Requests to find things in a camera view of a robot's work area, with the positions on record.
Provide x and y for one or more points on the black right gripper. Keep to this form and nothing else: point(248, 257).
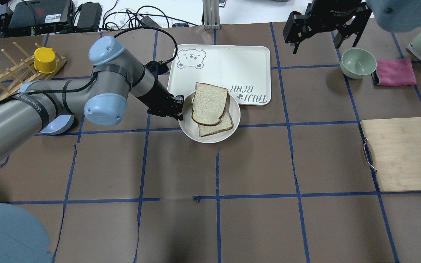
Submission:
point(336, 12)

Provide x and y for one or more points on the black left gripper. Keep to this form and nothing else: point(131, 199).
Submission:
point(154, 95)

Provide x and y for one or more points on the cream round plate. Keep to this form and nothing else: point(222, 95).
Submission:
point(190, 127)

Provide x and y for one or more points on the bread slice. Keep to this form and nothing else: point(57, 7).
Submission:
point(208, 104)
point(225, 124)

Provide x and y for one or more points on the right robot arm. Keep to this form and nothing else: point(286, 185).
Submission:
point(394, 15)

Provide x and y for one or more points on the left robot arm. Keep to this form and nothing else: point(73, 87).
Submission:
point(116, 74)

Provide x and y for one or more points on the bread slice on plate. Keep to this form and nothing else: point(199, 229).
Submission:
point(225, 124)

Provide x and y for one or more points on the green bowl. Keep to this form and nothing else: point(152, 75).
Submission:
point(357, 63)

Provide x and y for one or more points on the cream bear tray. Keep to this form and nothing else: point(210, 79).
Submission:
point(243, 70)

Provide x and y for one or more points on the pink cloth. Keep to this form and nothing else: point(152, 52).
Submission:
point(394, 73)

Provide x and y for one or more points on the blue bowl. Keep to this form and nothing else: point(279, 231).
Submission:
point(59, 125)

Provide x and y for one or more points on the wooden cutting board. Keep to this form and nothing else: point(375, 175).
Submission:
point(394, 146)

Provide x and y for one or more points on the wooden rack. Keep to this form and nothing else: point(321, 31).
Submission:
point(23, 71)

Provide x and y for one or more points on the yellow cup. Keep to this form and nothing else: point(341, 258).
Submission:
point(45, 60)

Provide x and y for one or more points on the aluminium post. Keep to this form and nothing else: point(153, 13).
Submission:
point(211, 14)

